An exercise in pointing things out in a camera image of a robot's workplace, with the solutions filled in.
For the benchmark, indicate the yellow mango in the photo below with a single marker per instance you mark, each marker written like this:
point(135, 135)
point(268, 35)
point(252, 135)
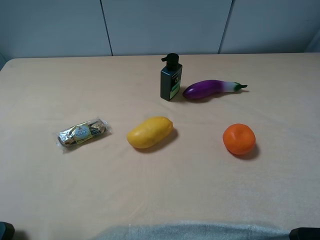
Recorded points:
point(149, 133)

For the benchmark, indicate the dark green pump bottle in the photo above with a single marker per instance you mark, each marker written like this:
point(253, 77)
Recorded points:
point(170, 76)

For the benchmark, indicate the purple eggplant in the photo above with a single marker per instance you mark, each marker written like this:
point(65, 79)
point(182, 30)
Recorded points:
point(206, 88)

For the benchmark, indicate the orange tangerine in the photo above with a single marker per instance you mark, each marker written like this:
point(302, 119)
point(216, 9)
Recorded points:
point(239, 139)

